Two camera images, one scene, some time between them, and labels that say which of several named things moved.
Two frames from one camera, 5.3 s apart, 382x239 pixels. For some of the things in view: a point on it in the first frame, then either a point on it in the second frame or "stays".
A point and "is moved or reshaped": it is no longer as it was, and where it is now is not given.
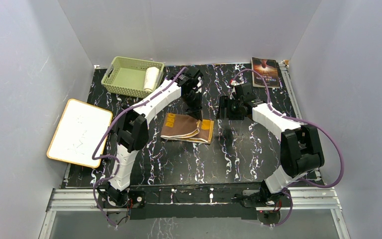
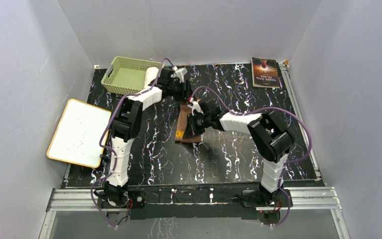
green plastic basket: (134, 77) stays
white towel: (152, 74) stays
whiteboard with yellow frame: (79, 129) stays
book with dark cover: (269, 69) stays
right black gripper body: (235, 112) → (198, 122)
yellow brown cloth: (181, 126) is moved or reshaped
